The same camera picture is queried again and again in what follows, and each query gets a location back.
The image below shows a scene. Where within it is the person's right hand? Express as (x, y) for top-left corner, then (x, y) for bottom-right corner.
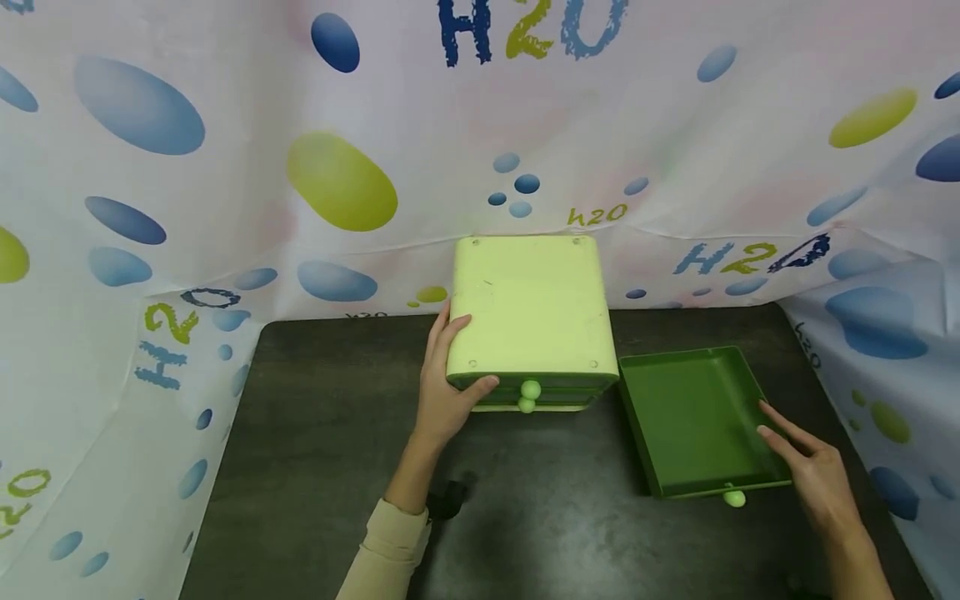
(756, 400), (873, 541)

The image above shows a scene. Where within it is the person's left hand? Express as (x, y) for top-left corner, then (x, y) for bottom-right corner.
(407, 299), (502, 458)

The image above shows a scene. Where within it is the light green drawer cabinet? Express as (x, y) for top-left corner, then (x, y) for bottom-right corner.
(445, 235), (622, 414)

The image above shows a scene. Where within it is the dark green drawer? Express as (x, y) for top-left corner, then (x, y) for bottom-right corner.
(480, 379), (618, 400)
(480, 397), (601, 413)
(617, 346), (795, 509)

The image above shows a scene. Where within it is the person's right forearm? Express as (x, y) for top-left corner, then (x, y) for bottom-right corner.
(822, 518), (895, 600)

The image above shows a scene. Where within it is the person's left forearm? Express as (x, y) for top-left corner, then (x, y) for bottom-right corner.
(335, 442), (448, 600)

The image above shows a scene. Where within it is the dark green closed drawer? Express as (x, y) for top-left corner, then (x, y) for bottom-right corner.
(480, 397), (601, 413)
(480, 379), (618, 400)

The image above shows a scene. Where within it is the black wrist band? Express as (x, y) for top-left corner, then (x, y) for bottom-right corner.
(426, 473), (478, 523)

